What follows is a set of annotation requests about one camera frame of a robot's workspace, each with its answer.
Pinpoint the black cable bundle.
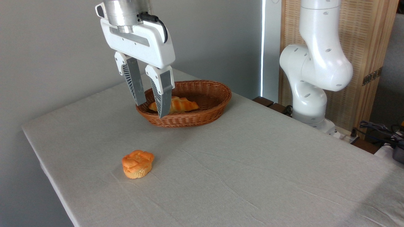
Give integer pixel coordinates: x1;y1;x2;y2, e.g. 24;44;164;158
352;121;404;149

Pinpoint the beige tablecloth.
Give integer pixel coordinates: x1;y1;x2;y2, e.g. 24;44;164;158
21;68;404;227

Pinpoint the round knotted bread bun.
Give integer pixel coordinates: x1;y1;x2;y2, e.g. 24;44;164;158
122;150;155;179

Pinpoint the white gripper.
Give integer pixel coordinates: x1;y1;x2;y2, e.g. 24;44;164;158
100;18;176;119

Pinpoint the brown wicker basket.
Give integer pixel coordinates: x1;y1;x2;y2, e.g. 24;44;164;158
136;80;232;128

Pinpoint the white power strip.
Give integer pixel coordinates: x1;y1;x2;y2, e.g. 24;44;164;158
328;125;360;144

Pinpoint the dark brown wooden board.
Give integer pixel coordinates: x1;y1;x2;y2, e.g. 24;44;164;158
252;96;294;118

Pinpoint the long twisted bread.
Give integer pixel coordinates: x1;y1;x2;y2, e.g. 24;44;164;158
148;96;200;114

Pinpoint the dark metal screen hinge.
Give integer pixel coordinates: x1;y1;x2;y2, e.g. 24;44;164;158
362;67;383;86

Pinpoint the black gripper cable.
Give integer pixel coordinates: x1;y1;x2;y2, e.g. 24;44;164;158
137;12;169;44

